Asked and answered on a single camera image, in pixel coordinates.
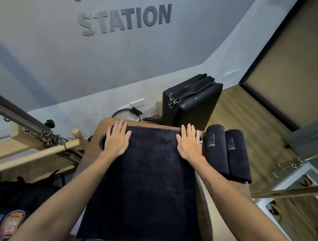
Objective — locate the chrome frame pole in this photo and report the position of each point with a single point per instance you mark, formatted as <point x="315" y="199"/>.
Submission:
<point x="285" y="192"/>

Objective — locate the person's right forearm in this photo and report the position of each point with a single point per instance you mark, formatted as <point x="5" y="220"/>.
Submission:
<point x="238" y="211"/>

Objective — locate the dark navy towel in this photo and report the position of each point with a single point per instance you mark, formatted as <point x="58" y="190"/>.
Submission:
<point x="216" y="154"/>
<point x="144" y="188"/>
<point x="238" y="159"/>

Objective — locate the person's left forearm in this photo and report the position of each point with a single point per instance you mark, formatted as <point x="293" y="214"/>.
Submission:
<point x="67" y="201"/>

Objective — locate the brown blind with black frame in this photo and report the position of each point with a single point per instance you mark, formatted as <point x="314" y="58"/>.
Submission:
<point x="288" y="69"/>

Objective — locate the chrome tower pole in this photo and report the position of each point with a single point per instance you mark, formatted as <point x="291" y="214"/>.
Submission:
<point x="20" y="116"/>

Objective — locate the person's right hand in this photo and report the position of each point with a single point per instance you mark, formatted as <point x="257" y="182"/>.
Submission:
<point x="190" y="146"/>

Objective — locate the white wall socket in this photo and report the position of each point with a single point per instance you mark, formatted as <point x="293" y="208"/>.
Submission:
<point x="137" y="103"/>

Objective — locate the grey wall letters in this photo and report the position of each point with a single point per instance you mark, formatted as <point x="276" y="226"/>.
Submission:
<point x="129" y="18"/>

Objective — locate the black printed backpack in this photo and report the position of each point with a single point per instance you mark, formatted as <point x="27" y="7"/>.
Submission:
<point x="22" y="193"/>

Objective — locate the black padded box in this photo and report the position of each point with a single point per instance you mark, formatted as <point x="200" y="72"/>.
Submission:
<point x="196" y="109"/>

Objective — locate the wooden roll bar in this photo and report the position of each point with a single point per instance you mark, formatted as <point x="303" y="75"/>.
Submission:
<point x="34" y="155"/>

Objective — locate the silver metal frame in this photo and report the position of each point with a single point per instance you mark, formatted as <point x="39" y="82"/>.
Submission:
<point x="290" y="178"/>

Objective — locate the person's left hand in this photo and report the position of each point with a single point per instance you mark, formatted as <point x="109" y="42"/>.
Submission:
<point x="116" y="144"/>

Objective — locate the brown wooden side table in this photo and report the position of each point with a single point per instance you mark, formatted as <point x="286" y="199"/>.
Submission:
<point x="97" y="131"/>

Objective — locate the grey panel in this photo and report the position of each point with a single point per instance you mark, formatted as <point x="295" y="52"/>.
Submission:
<point x="303" y="141"/>

